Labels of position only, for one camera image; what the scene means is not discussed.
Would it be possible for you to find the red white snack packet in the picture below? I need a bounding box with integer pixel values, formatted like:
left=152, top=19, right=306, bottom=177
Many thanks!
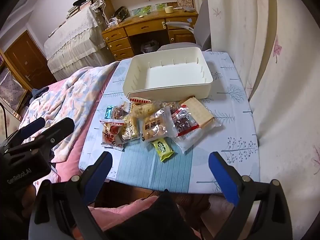
left=100, top=119, right=125, bottom=151

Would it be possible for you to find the red striped snack packet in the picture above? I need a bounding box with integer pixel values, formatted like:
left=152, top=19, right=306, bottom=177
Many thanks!
left=129, top=97, right=151, bottom=105

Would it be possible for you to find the brown wooden door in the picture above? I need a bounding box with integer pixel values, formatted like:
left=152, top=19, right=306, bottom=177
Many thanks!
left=4, top=30, right=56, bottom=89

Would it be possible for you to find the white lace covered cabinet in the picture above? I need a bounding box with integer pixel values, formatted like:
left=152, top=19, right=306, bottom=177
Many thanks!
left=44, top=7, right=114, bottom=81

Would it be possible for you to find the clear bread snack bag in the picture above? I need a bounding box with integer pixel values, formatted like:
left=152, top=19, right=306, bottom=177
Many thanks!
left=139, top=106, right=177, bottom=142

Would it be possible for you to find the floral fleece blanket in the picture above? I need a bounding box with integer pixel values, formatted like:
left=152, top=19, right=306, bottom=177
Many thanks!
left=19, top=61, right=119, bottom=163

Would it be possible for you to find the pink bed sheet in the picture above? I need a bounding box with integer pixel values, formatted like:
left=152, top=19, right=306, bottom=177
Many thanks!
left=33, top=67, right=116, bottom=191

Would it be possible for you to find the white plastic storage bin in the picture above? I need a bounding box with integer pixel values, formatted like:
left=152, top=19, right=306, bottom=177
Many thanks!
left=123, top=47, right=213, bottom=101

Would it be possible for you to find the green snack packet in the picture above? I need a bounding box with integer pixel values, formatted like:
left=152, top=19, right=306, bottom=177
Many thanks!
left=151, top=138, right=175, bottom=162

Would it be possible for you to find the grey office chair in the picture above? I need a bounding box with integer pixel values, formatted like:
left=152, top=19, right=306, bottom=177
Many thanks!
left=158, top=0, right=212, bottom=51

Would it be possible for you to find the wooden desk with drawers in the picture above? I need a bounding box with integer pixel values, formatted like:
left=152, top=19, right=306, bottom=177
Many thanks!
left=102, top=10, right=198, bottom=61

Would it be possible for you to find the puffed rice cake pack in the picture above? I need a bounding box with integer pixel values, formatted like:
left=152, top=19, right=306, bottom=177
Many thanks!
left=130, top=101, right=161, bottom=119

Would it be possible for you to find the blue snack packet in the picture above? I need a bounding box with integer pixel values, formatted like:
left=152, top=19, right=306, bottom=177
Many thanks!
left=104, top=105, right=124, bottom=120

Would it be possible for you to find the red dates snack packet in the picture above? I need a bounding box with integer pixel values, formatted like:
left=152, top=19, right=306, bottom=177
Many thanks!
left=171, top=105, right=200, bottom=137

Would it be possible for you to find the tree print tablecloth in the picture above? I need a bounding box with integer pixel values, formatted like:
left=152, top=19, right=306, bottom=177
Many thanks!
left=78, top=51, right=261, bottom=194

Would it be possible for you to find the floral white curtain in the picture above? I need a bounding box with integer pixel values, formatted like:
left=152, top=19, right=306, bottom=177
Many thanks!
left=208, top=0, right=319, bottom=239

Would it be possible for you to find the yellow nut snack packet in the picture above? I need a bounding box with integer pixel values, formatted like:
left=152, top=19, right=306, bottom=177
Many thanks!
left=121, top=114, right=140, bottom=143

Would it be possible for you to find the clear cracker pack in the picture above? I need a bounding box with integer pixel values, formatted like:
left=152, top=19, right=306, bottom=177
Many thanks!
left=179, top=96, right=221, bottom=129

